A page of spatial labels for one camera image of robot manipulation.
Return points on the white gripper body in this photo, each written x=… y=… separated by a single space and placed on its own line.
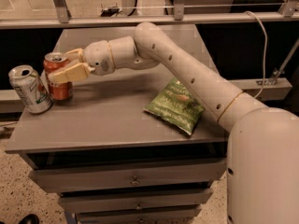
x=97 y=57

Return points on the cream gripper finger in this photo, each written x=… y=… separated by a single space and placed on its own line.
x=75 y=54
x=74 y=71

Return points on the red coke can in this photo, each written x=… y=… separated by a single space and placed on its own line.
x=52 y=62

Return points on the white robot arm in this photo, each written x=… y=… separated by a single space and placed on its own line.
x=263 y=144

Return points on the white green 7up can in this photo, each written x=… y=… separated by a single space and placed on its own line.
x=27 y=83

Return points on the small black floor device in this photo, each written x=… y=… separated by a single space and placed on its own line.
x=110 y=11

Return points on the green kettle chips bag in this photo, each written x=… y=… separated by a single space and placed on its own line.
x=177 y=106

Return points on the grey drawer cabinet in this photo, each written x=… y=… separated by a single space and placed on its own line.
x=105 y=124

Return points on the top grey drawer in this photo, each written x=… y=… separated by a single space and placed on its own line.
x=129 y=175

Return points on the grey drawer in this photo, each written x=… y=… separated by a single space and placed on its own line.
x=129 y=175
x=137 y=200
x=148 y=214

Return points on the black shoe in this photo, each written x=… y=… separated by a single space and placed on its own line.
x=30 y=219

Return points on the middle grey drawer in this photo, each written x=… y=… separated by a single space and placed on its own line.
x=137 y=200

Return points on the bottom grey drawer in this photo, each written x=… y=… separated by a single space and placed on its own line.
x=148 y=214

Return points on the grey metal railing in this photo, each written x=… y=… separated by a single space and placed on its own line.
x=25 y=14

